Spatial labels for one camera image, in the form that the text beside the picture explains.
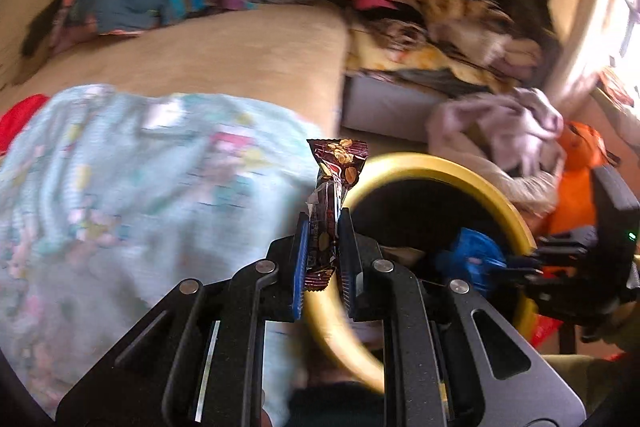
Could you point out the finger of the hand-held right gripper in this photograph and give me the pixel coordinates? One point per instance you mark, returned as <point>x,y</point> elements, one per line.
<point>525,262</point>
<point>522,279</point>

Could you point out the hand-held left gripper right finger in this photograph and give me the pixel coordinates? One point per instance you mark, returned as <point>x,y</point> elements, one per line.
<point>346,267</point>

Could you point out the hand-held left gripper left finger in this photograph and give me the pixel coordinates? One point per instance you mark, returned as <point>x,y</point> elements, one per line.
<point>300,267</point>

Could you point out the blue plastic wrapper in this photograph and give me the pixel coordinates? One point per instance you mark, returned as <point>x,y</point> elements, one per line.
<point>470,252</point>

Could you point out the dark brown snack bar wrapper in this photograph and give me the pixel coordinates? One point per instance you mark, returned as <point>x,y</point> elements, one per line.
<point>335,167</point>

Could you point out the yellow trash bin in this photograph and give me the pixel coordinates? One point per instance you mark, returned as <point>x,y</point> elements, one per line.
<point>400,162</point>

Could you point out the orange bag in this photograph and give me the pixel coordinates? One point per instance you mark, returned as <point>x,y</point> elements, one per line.
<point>575,187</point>

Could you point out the lilac cloth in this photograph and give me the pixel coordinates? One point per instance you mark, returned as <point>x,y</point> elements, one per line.
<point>500,127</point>

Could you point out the dark teal pants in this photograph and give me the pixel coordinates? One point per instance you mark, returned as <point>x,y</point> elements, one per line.
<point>335,407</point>

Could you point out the grey storage box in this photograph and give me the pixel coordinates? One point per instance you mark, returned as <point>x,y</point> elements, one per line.
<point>385,107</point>

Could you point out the light blue cartoon quilt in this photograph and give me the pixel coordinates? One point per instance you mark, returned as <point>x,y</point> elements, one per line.
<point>125,207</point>

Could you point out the beige bed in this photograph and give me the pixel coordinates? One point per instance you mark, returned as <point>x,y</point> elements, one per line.
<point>225,57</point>

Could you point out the pile of clothes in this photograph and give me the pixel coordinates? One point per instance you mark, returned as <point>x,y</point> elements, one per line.
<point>450,7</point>

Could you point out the red blanket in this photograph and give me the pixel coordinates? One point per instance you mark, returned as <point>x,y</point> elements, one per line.
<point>20,122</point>

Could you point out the blue floral quilt bundle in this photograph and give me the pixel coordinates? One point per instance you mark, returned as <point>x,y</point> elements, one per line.
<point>115,2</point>

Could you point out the brown cloth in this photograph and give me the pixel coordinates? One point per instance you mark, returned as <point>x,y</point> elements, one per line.
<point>42,27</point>

